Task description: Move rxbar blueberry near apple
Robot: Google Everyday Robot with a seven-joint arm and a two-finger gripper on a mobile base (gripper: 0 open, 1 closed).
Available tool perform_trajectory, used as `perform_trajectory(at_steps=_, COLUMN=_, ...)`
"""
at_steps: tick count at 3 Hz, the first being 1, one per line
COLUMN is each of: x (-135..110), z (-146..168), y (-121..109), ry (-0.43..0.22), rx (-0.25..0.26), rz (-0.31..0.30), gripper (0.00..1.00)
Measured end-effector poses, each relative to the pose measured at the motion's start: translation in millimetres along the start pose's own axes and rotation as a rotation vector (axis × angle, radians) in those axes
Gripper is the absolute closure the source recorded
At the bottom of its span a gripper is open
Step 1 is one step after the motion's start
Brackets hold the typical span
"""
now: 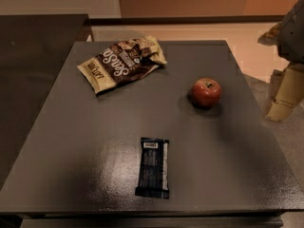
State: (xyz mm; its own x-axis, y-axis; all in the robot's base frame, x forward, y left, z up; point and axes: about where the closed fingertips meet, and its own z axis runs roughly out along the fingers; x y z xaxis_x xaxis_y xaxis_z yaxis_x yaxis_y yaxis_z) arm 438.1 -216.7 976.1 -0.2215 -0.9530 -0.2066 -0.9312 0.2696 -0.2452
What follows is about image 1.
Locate brown and cream snack bag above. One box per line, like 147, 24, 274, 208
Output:
77, 36, 166, 94

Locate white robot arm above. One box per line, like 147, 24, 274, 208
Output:
257, 0, 304, 122

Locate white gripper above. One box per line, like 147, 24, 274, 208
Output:
257, 23, 304, 122

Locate black rxbar blueberry wrapper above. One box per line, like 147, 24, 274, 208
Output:
135, 138, 169, 199

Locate red apple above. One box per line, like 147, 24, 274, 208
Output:
191, 78, 221, 107

